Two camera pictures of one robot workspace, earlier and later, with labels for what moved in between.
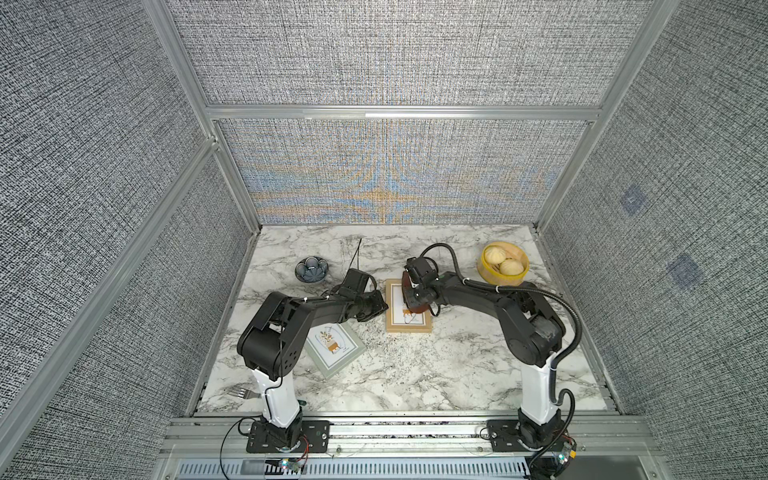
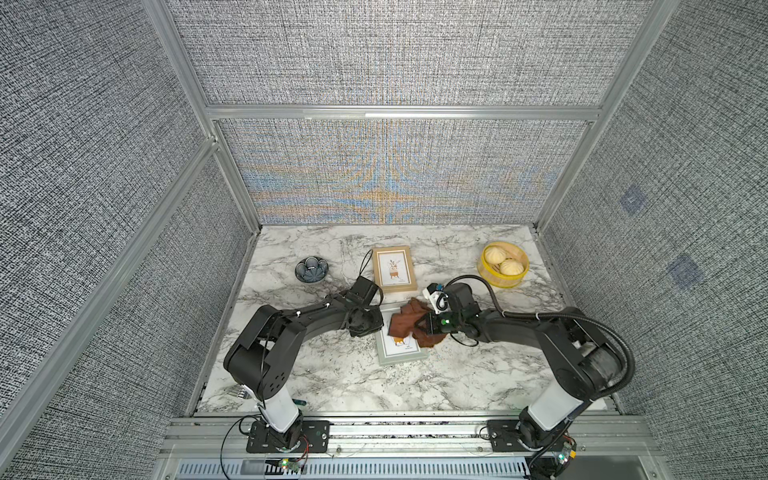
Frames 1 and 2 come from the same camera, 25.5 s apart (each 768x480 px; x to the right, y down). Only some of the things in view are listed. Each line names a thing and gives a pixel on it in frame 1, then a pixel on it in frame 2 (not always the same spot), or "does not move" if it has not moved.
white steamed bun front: [512, 267] does not move
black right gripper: [409, 292] → [430, 323]
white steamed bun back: [495, 255] does not move
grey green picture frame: [333, 346] → [392, 350]
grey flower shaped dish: [311, 269] does not move
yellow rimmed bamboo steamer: [502, 263] does not move
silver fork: [242, 391] does not move
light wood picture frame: [397, 321] → [393, 269]
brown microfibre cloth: [413, 306] → [402, 324]
